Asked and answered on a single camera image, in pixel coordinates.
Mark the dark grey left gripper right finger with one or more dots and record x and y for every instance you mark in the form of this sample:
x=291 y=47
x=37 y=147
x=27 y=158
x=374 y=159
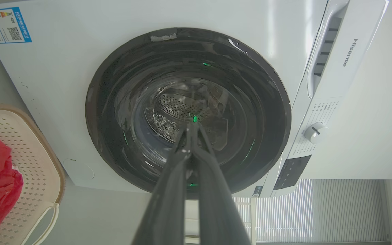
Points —
x=216 y=204

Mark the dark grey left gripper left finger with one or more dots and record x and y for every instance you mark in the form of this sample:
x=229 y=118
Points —
x=168 y=200

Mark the beige perforated laundry basket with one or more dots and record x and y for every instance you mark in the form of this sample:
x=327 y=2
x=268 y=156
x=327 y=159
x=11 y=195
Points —
x=34 y=163

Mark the dark round washing machine door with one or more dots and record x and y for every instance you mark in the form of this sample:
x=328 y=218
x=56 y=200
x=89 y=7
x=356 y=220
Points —
x=121 y=112

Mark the white washing machine dial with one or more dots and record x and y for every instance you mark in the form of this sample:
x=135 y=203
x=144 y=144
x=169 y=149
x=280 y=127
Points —
x=315 y=132

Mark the white Hisense washing machine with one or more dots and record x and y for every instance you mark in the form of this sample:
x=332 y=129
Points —
x=63 y=85

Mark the grey tape strip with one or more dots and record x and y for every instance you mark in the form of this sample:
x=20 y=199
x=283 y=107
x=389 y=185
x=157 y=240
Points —
x=163 y=36

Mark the blue energy label sticker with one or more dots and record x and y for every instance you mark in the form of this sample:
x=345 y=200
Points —
x=5 y=25

